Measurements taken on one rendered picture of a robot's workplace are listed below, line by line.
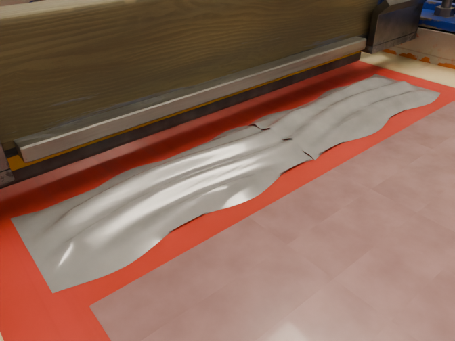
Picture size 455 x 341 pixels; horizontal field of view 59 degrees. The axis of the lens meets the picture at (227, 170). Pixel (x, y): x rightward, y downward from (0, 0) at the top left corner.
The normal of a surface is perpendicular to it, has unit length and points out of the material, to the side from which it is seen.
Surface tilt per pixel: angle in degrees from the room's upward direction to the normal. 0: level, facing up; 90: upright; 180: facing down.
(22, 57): 90
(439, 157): 0
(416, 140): 0
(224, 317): 0
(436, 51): 90
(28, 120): 90
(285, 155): 34
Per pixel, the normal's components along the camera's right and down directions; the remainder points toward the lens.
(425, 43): -0.77, 0.36
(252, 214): -0.02, -0.84
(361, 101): 0.32, -0.47
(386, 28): 0.63, 0.41
